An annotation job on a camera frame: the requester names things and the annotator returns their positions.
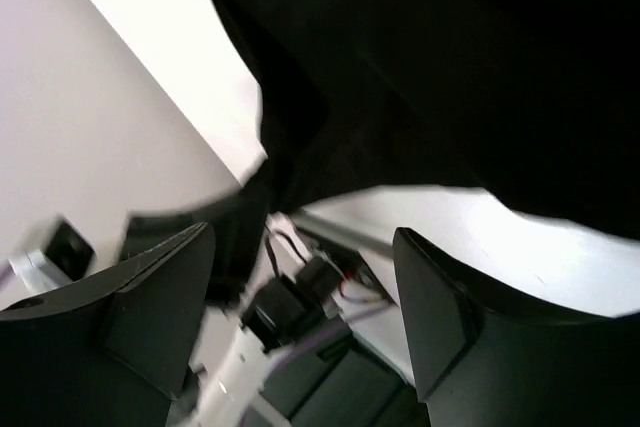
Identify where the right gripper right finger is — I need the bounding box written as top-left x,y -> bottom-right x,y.
393,228 -> 639,426

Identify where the black skirt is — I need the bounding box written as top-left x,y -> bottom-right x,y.
212,0 -> 639,239

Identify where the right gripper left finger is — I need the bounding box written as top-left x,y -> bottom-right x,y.
1,224 -> 215,426

